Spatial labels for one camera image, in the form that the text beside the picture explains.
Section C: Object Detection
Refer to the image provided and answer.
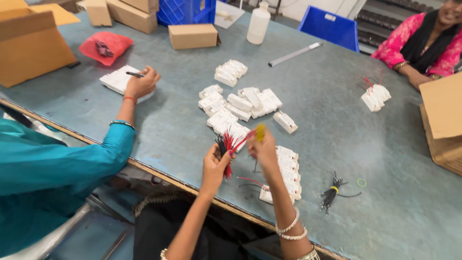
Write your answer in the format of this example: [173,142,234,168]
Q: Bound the person's left hand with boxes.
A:
[199,143,236,198]

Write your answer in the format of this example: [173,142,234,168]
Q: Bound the person's right hand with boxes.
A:
[247,129,281,176]

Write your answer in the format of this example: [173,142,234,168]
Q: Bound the yellow handled screwdriver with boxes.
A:
[253,124,266,175]

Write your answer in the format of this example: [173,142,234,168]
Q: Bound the bundle of red black wires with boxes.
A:
[214,129,257,180]

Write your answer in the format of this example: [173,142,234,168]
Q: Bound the pile of white plastic modules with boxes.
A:
[197,84,299,153]

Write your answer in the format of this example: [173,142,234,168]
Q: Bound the row of white plastic modules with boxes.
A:
[259,145,302,205]

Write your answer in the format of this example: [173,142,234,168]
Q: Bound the small stack of white modules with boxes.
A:
[214,59,248,88]

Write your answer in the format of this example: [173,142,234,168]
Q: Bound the silver bangles pair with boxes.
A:
[275,207,308,241]

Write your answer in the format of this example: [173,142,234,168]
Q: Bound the grey metal bar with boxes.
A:
[268,41,324,68]

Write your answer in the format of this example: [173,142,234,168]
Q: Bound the person's black clothing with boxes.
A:
[132,193,289,260]

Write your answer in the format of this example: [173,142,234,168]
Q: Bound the white plastic bottle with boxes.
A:
[246,1,271,46]

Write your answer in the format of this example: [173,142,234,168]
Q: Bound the small closed cardboard box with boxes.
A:
[168,23,222,51]

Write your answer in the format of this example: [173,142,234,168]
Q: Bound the white flat board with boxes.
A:
[214,1,246,30]

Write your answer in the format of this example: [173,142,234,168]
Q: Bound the blue plastic bin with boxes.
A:
[298,5,360,53]

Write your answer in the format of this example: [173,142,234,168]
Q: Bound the blue plastic crate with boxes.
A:
[156,0,217,27]

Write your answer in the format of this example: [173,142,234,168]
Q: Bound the flat block of white modules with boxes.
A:
[99,65,155,104]

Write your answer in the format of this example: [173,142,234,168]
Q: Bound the long cardboard box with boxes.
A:
[106,0,160,35]

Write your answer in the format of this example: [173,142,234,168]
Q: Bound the red plastic bag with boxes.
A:
[79,31,134,67]

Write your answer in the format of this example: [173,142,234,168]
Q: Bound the grey metal rack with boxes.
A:
[355,0,435,49]

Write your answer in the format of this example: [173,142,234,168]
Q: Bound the open cardboard carton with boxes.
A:
[419,71,462,177]

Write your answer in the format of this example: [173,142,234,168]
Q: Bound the upright cardboard box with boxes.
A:
[85,0,113,27]

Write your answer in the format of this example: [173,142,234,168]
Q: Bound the large open cardboard box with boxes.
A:
[0,0,81,89]

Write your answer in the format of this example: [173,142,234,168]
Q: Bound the loose red wire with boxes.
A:
[237,176,270,191]

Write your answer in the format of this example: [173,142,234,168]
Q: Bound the loose black wire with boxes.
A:
[237,183,265,192]

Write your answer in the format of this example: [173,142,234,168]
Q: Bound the black wire bundle yellow band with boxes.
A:
[319,171,363,216]

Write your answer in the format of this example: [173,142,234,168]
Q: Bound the white modules with wires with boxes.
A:
[355,69,392,113]

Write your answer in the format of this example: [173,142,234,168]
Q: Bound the steel chair frame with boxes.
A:
[0,195,135,260]

